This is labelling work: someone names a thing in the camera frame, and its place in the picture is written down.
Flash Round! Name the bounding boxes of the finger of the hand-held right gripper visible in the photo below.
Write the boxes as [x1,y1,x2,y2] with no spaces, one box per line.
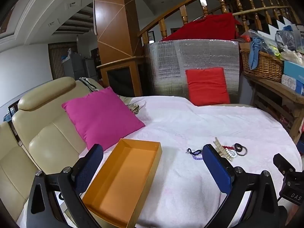
[273,154,296,175]

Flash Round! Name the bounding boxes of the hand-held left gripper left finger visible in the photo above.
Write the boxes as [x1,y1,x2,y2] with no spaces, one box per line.
[26,144,104,228]

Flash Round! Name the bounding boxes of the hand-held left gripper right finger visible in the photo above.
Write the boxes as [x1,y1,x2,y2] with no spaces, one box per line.
[202,144,288,228]

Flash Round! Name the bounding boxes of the beige hair claw clip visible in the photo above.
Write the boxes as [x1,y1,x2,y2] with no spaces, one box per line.
[212,137,234,162]

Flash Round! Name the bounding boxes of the white bead bracelet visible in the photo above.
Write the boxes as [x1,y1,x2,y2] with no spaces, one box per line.
[224,148,238,158]

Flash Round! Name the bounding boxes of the orange cardboard box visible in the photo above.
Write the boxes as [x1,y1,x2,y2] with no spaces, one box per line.
[81,138,162,228]

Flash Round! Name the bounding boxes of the pink cushion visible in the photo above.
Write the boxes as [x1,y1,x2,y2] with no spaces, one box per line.
[62,87,146,151]

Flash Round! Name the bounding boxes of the beige leather sofa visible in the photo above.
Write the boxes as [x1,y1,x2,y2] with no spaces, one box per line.
[0,77,105,222]

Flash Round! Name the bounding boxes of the wooden side table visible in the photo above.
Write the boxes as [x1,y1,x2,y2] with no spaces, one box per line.
[242,71,304,146]

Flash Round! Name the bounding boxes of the patterned beige scarf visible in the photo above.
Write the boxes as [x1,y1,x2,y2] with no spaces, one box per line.
[128,102,147,116]

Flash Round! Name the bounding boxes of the striped cloth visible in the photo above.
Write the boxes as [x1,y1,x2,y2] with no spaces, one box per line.
[79,77,101,92]

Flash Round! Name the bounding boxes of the blue cardboard box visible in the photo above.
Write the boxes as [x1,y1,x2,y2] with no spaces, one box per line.
[281,60,304,96]

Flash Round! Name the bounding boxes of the wooden cabinet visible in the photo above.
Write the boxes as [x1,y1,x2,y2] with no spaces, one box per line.
[97,56,146,98]

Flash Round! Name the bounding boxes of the wicker basket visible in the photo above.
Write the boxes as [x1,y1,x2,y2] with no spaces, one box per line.
[240,49,285,83]

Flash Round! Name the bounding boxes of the blue cloth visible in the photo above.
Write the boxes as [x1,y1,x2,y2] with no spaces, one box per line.
[248,36,264,71]

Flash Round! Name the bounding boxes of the silver foil insulation panel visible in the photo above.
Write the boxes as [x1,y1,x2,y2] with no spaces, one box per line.
[145,39,240,105]

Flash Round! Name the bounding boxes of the clear plastic bags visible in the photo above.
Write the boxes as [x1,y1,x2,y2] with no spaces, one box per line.
[275,24,304,61]

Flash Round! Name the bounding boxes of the large red cushion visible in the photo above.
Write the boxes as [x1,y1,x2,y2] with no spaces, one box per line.
[162,13,242,41]

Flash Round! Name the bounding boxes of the wooden pillar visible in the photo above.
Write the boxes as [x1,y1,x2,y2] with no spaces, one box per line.
[93,0,143,65]

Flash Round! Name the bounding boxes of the wooden stair railing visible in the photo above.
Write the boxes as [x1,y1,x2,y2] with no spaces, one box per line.
[138,0,304,44]

